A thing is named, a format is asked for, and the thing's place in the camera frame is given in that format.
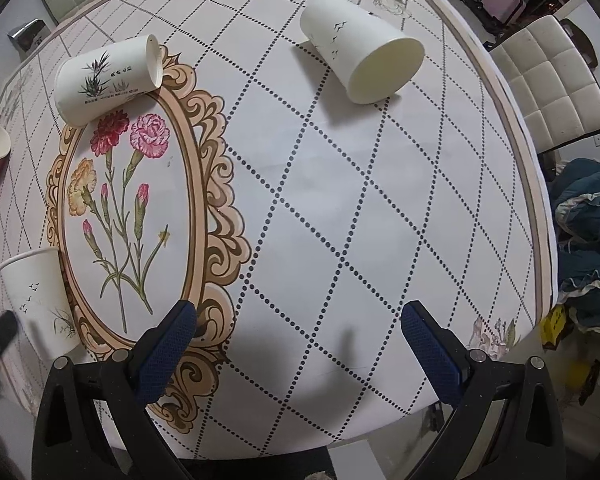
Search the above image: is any floral patterned table mat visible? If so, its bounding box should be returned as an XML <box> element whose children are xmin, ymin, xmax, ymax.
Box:
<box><xmin>0</xmin><ymin>0</ymin><xmax>555</xmax><ymax>460</ymax></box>

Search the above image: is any white cup with bamboo print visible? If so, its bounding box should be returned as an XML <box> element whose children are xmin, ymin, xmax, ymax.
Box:
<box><xmin>54</xmin><ymin>35</ymin><xmax>163</xmax><ymax>127</ymax></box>

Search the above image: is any white cup with birds print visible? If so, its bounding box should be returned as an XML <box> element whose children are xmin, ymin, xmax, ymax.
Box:
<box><xmin>300</xmin><ymin>0</ymin><xmax>425</xmax><ymax>104</ymax></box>

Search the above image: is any silver carton box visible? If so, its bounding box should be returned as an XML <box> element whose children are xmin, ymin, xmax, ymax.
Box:
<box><xmin>7</xmin><ymin>18</ymin><xmax>50</xmax><ymax>54</ymax></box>

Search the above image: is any blue blanket pile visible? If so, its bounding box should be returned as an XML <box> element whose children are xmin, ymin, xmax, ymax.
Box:
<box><xmin>550</xmin><ymin>158</ymin><xmax>600</xmax><ymax>333</ymax></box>

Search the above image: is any pink suitcase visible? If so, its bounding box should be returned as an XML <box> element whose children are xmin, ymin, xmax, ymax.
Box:
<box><xmin>481</xmin><ymin>0</ymin><xmax>526</xmax><ymax>25</ymax></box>

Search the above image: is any white cup with calligraphy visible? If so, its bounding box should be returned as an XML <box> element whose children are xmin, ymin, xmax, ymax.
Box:
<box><xmin>0</xmin><ymin>247</ymin><xmax>80</xmax><ymax>361</ymax></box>

